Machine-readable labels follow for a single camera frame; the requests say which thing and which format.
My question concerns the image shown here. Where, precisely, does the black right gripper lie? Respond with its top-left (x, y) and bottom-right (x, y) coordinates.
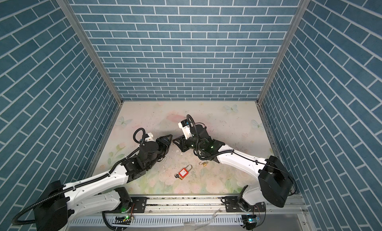
top-left (172, 134), bottom-right (205, 152)

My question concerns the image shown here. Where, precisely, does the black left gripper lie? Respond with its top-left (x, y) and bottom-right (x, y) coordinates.
top-left (146, 134), bottom-right (173, 170)

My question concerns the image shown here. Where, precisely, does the red safety padlock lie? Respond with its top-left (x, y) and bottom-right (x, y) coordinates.
top-left (178, 164), bottom-right (193, 180)

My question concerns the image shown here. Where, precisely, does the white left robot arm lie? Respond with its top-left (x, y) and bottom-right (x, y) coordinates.
top-left (33, 134), bottom-right (173, 231)

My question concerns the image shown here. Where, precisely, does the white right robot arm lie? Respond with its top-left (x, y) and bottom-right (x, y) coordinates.
top-left (173, 121), bottom-right (293, 211)

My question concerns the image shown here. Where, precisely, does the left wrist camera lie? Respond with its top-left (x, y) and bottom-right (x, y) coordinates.
top-left (145, 133), bottom-right (155, 142)

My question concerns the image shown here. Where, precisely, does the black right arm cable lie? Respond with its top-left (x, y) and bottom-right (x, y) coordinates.
top-left (185, 114), bottom-right (298, 197)

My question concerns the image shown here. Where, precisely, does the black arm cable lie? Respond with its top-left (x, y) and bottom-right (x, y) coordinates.
top-left (185, 114), bottom-right (298, 197)
top-left (11, 128), bottom-right (147, 226)

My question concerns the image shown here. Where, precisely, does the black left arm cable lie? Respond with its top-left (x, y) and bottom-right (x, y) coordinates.
top-left (11, 128), bottom-right (147, 226)

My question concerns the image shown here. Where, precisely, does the aluminium left corner post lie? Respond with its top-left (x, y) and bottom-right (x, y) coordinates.
top-left (51, 0), bottom-right (123, 105)

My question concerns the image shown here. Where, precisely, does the aluminium corner post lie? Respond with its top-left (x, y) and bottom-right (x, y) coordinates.
top-left (51, 0), bottom-right (123, 105)
top-left (257, 0), bottom-right (314, 105)

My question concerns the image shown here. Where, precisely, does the aluminium right corner post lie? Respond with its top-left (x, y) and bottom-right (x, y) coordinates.
top-left (257, 0), bottom-right (314, 105)

